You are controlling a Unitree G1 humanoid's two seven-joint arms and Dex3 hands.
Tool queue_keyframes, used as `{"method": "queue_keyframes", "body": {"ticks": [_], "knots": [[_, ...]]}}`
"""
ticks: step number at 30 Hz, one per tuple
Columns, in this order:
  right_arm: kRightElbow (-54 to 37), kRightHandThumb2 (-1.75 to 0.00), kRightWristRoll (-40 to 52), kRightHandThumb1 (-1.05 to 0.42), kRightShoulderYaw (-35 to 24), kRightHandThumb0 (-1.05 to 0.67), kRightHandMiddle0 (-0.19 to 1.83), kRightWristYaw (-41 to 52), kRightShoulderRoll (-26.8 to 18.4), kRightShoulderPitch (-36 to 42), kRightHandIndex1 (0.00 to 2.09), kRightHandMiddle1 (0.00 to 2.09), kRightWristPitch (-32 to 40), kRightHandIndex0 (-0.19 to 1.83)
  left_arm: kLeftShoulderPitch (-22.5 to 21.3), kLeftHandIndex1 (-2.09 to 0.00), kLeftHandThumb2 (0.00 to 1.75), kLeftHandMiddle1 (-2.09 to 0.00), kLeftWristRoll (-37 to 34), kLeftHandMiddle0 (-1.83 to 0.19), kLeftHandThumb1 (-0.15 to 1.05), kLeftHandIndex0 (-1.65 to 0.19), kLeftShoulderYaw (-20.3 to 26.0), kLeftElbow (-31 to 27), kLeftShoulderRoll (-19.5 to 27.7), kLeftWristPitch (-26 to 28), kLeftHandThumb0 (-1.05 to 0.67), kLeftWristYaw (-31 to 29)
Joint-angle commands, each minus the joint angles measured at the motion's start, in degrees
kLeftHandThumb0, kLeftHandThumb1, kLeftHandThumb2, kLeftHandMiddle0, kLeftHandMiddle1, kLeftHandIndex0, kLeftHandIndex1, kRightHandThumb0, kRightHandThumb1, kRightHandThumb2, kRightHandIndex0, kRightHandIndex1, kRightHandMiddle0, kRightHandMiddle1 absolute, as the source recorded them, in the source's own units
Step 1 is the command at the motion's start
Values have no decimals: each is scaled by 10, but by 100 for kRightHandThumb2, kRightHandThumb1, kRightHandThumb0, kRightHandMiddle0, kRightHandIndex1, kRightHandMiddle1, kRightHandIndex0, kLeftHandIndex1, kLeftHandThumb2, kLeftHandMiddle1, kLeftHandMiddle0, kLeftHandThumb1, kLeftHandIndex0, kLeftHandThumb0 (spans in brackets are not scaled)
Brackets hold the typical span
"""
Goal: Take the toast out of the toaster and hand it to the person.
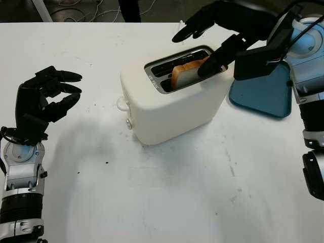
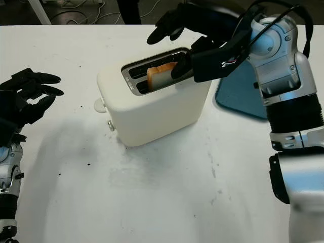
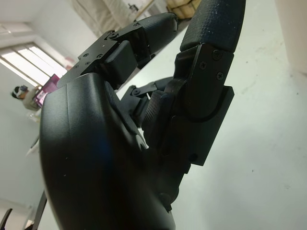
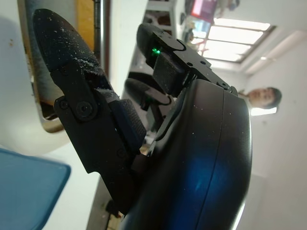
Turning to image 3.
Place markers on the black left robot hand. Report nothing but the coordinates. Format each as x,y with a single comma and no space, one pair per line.
108,155

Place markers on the seated person with headset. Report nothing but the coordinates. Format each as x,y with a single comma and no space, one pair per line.
26,100

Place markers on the black stand leg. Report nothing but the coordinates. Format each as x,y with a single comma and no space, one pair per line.
39,210

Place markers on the monitor with pink screen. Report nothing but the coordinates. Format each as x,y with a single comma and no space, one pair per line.
48,88

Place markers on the bright window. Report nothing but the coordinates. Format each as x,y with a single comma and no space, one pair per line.
28,62

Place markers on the translucent plastic cover sheet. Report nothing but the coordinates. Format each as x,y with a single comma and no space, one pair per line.
108,14

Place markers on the stack of wooden crates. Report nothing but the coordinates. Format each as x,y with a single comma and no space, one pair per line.
182,8

